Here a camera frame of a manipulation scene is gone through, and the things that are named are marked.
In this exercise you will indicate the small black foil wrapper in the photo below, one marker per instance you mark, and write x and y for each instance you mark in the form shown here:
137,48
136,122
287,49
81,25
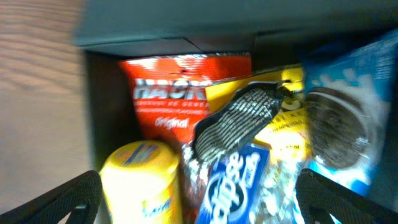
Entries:
249,111

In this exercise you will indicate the small blue Oreo packet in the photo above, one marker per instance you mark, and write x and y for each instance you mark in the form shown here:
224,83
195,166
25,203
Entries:
232,192

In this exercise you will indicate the red Hacks candy bag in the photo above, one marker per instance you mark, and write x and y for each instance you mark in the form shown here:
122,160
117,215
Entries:
168,94

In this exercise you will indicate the blue Oreo cookie pack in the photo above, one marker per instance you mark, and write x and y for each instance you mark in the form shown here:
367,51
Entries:
350,91

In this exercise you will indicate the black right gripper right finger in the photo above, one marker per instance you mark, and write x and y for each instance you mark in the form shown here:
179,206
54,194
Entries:
320,199

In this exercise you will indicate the yellow Mentos gum bottle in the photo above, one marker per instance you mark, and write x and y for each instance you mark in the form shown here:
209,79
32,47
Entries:
140,184

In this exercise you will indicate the dark green box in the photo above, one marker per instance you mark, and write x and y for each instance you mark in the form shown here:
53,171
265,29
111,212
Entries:
273,33

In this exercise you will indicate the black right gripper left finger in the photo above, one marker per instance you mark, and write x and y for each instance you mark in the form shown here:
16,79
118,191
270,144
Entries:
78,200

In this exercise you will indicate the yellow Hacks candy bag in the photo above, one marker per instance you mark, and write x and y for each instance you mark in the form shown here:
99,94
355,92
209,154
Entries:
286,137

